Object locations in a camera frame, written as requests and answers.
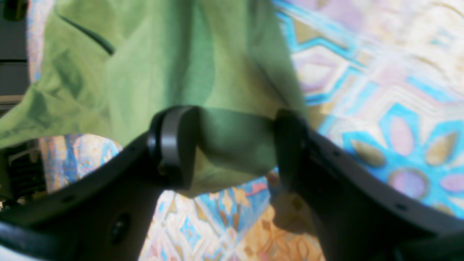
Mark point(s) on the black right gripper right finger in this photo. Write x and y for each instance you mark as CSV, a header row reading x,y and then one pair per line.
x,y
356,217

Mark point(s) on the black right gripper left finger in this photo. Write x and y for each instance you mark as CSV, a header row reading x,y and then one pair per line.
x,y
107,214

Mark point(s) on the olive green t-shirt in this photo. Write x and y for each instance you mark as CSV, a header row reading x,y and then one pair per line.
x,y
109,65

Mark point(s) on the colourful patterned tablecloth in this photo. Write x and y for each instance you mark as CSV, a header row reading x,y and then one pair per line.
x,y
384,80

